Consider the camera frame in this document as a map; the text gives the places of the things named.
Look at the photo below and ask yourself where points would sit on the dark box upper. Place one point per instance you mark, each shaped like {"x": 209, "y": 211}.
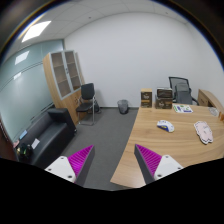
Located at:
{"x": 163, "y": 92}

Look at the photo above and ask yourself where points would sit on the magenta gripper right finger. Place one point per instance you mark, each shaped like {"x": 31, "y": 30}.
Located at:
{"x": 154, "y": 166}

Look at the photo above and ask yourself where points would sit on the dark box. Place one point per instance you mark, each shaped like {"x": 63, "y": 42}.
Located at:
{"x": 163, "y": 92}
{"x": 163, "y": 103}

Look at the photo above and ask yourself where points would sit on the ceiling light panel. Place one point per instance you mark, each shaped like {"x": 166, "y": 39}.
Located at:
{"x": 33, "y": 31}

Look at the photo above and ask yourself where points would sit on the black mesh waste bin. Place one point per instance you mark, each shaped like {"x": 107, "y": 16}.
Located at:
{"x": 123, "y": 106}

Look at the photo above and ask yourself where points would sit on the wooden side cabinet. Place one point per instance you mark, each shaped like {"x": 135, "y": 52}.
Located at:
{"x": 206, "y": 98}

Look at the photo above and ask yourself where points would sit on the black mesh office chair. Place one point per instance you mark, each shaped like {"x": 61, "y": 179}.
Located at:
{"x": 181, "y": 91}

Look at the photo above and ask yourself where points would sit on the black bag on sofa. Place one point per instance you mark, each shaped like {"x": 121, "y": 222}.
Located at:
{"x": 24, "y": 152}

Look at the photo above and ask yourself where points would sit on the wooden desk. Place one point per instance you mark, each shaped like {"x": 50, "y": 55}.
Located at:
{"x": 183, "y": 144}

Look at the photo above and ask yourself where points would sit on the brown cardboard box left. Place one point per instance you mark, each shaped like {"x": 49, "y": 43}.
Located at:
{"x": 146, "y": 97}

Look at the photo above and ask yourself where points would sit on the dark box lower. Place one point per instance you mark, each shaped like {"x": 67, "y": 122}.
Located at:
{"x": 163, "y": 103}

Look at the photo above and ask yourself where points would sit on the black leather sofa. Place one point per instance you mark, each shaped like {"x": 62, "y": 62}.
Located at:
{"x": 54, "y": 129}

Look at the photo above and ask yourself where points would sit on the black visitor chair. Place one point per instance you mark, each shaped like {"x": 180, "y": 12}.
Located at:
{"x": 86, "y": 100}

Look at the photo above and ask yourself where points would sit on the green white booklet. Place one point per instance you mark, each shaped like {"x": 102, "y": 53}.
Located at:
{"x": 182, "y": 108}

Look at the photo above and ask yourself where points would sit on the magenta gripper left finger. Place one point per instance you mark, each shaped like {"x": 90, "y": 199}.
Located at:
{"x": 75, "y": 167}

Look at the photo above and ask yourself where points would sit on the white paper on sofa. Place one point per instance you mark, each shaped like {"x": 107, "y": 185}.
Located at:
{"x": 35, "y": 143}

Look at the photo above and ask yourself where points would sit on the wooden glass-door cabinet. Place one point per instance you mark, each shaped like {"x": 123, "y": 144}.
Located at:
{"x": 63, "y": 78}

